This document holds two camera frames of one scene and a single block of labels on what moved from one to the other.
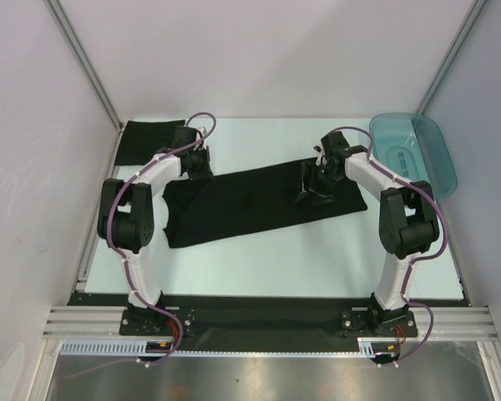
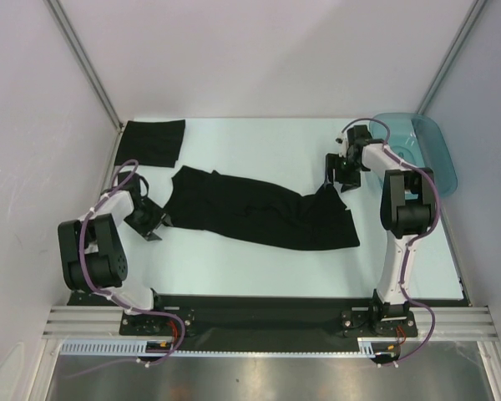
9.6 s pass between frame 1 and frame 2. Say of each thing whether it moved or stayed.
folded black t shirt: stayed
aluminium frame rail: stayed
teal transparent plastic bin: stayed
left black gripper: moved
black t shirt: moved
